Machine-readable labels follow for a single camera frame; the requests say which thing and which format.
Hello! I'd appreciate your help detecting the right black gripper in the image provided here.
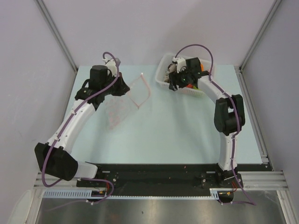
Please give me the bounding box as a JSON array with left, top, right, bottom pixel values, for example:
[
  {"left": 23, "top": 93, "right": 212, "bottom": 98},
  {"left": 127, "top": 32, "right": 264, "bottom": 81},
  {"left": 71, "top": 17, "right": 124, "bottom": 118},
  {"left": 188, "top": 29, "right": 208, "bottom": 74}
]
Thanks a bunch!
[{"left": 169, "top": 66, "right": 191, "bottom": 91}]

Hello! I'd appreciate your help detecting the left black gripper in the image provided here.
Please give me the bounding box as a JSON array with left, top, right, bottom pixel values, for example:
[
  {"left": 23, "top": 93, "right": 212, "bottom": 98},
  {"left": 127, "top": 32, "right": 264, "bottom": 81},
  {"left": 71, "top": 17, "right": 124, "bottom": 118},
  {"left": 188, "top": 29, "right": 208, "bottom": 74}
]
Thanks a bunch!
[{"left": 101, "top": 72, "right": 129, "bottom": 96}]

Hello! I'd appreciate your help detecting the grey toy fish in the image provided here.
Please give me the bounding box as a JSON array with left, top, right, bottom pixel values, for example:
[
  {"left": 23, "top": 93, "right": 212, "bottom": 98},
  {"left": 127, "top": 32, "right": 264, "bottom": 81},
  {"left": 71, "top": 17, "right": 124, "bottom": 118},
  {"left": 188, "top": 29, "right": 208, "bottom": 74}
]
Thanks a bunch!
[{"left": 164, "top": 63, "right": 177, "bottom": 83}]

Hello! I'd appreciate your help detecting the clear zip top bag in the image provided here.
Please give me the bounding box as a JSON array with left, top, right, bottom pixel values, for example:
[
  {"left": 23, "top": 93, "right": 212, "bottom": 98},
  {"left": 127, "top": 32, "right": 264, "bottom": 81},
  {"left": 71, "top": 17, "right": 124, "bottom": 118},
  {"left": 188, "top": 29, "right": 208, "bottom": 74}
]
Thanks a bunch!
[{"left": 105, "top": 73, "right": 151, "bottom": 130}]

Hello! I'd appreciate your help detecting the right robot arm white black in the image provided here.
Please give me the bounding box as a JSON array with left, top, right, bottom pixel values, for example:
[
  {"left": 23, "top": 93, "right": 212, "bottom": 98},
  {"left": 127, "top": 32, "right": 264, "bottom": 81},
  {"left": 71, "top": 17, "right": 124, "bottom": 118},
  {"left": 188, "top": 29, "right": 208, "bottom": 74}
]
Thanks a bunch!
[{"left": 167, "top": 57, "right": 245, "bottom": 187}]

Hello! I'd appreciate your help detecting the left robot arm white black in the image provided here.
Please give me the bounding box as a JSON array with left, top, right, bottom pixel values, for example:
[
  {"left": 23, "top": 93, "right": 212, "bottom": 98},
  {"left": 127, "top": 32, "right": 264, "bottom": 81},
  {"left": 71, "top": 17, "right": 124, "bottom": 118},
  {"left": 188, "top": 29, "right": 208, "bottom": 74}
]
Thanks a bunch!
[{"left": 35, "top": 60, "right": 130, "bottom": 187}]

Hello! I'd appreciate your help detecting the white plastic basket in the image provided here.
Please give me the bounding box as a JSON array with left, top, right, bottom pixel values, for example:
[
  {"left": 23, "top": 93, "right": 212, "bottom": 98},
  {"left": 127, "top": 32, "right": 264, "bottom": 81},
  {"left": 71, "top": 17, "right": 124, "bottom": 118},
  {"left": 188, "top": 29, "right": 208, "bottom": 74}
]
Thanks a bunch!
[{"left": 155, "top": 53, "right": 221, "bottom": 102}]

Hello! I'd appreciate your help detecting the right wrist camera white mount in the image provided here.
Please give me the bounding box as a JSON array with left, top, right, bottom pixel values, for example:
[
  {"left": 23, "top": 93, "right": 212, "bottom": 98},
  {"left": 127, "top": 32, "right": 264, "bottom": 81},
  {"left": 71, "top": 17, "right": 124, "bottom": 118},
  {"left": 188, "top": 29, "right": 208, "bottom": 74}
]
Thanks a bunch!
[{"left": 172, "top": 57, "right": 186, "bottom": 73}]

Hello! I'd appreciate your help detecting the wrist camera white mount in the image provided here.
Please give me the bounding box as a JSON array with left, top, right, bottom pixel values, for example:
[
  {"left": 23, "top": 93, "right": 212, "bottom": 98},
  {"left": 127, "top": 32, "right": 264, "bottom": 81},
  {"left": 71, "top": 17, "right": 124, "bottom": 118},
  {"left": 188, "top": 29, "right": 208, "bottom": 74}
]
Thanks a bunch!
[
  {"left": 172, "top": 57, "right": 186, "bottom": 73},
  {"left": 103, "top": 58, "right": 121, "bottom": 77}
]

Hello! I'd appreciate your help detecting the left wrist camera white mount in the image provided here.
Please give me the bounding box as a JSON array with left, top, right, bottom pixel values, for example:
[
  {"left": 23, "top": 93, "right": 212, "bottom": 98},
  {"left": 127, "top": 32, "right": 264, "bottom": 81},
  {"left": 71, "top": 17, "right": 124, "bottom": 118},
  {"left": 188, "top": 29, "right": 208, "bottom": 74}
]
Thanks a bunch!
[{"left": 103, "top": 58, "right": 121, "bottom": 77}]

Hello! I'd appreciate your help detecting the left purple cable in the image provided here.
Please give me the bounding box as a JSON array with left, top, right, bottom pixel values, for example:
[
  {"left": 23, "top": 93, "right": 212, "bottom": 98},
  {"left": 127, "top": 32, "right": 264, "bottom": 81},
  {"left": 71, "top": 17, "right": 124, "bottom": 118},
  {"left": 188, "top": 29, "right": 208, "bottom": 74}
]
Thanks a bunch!
[{"left": 42, "top": 51, "right": 121, "bottom": 212}]

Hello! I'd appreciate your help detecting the purple cable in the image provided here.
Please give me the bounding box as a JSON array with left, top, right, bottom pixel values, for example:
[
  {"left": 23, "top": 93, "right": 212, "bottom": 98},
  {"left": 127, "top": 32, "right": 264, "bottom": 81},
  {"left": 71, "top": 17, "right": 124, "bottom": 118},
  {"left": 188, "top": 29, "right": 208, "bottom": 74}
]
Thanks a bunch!
[
  {"left": 42, "top": 51, "right": 121, "bottom": 212},
  {"left": 174, "top": 43, "right": 257, "bottom": 206}
]

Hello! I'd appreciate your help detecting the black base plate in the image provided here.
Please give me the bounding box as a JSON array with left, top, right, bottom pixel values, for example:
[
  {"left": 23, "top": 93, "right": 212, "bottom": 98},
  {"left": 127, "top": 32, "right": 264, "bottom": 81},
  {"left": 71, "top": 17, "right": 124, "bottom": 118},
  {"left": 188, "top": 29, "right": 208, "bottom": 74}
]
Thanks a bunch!
[{"left": 76, "top": 163, "right": 274, "bottom": 196}]

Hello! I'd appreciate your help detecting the left aluminium corner post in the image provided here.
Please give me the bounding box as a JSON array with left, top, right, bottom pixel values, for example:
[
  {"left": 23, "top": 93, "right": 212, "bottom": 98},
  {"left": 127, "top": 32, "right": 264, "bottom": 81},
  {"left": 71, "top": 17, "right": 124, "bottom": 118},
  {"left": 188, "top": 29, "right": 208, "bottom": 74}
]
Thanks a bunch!
[{"left": 34, "top": 0, "right": 78, "bottom": 74}]

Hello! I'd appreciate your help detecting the aluminium corner post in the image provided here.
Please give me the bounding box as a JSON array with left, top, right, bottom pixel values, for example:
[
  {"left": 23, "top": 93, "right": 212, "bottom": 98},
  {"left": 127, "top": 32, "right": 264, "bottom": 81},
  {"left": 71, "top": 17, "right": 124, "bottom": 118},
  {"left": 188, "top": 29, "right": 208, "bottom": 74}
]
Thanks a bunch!
[
  {"left": 34, "top": 0, "right": 78, "bottom": 74},
  {"left": 238, "top": 0, "right": 282, "bottom": 71}
]

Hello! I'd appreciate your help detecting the right aluminium side rail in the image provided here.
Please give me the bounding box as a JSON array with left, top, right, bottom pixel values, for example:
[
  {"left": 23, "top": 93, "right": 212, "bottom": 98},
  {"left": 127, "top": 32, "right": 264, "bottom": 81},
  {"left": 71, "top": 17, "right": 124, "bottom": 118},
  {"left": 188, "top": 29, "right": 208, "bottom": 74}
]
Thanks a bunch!
[{"left": 235, "top": 66, "right": 270, "bottom": 164}]

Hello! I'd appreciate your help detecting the white slotted cable duct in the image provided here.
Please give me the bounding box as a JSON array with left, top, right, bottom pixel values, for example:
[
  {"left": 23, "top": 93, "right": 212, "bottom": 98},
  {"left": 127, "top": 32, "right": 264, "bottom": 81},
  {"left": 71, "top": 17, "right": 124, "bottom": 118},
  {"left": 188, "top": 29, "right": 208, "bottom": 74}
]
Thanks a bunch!
[{"left": 43, "top": 189, "right": 233, "bottom": 201}]

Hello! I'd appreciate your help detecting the right aluminium corner post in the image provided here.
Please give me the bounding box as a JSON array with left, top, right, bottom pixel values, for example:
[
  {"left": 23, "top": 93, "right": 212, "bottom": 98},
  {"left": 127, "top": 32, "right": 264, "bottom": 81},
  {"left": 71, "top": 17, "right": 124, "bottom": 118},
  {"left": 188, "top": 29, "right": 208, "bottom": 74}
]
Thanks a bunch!
[{"left": 238, "top": 0, "right": 282, "bottom": 71}]

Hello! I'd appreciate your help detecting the aluminium front rail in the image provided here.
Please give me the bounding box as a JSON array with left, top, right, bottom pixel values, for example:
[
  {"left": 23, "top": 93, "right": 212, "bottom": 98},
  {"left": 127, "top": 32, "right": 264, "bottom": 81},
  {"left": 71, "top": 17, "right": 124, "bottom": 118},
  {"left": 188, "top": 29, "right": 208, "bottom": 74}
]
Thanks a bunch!
[{"left": 34, "top": 171, "right": 288, "bottom": 202}]

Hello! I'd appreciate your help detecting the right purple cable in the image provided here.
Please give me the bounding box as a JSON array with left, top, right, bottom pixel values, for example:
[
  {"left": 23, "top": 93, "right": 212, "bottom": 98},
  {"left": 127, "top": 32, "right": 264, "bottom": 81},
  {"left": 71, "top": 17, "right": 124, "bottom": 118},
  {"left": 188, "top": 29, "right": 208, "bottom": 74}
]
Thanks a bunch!
[{"left": 174, "top": 43, "right": 257, "bottom": 206}]

